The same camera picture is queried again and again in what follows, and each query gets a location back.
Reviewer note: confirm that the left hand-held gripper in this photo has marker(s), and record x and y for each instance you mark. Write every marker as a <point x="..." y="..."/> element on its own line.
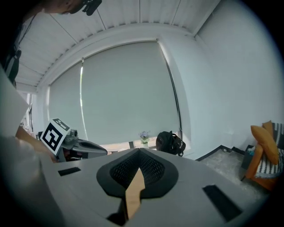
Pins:
<point x="53" y="137"/>

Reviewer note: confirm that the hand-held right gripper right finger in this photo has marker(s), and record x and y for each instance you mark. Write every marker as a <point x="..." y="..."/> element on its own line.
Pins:
<point x="188" y="199"/>

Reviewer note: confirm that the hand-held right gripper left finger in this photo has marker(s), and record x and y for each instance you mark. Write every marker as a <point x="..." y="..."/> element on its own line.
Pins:
<point x="84" y="188"/>

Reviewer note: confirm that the person's left forearm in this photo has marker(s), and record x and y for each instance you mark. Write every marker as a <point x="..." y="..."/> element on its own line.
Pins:
<point x="28" y="142"/>

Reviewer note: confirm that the black rectangular stand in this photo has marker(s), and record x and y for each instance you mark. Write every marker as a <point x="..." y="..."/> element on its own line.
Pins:
<point x="131" y="145"/>

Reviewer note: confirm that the narrow grey roller blind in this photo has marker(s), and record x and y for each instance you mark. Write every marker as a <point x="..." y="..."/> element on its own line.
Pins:
<point x="64" y="99"/>

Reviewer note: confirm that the white vase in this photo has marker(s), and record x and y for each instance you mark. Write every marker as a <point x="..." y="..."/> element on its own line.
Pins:
<point x="144" y="145"/>

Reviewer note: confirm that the purple flower bouquet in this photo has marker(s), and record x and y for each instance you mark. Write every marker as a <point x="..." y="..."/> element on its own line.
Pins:
<point x="144" y="135"/>

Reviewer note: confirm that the black backpack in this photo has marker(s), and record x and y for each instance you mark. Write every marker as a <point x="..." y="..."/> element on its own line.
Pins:
<point x="168" y="143"/>

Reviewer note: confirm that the wide grey roller blind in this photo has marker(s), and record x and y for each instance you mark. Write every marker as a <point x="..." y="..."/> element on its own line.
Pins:
<point x="128" y="88"/>

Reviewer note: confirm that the black storage box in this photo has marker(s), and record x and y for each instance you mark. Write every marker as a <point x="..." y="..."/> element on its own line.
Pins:
<point x="246" y="159"/>

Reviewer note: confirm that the orange sofa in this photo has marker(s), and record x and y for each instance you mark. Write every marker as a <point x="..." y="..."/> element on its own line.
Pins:
<point x="253" y="168"/>

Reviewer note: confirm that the black white striped blanket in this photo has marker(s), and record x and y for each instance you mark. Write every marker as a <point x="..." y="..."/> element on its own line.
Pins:
<point x="266" y="169"/>

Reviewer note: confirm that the large orange cushion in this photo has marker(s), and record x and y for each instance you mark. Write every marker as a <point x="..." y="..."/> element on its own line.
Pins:
<point x="265" y="144"/>

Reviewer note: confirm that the person's dark green shirt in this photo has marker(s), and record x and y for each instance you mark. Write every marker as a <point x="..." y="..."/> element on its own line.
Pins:
<point x="9" y="62"/>

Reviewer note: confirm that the person's head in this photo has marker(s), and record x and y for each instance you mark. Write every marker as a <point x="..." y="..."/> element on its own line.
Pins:
<point x="60" y="6"/>

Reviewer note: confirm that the black window frame post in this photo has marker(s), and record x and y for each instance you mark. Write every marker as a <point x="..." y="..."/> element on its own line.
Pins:
<point x="176" y="97"/>

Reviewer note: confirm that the black head-worn camera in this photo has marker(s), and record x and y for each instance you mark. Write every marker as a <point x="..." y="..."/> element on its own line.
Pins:
<point x="92" y="7"/>

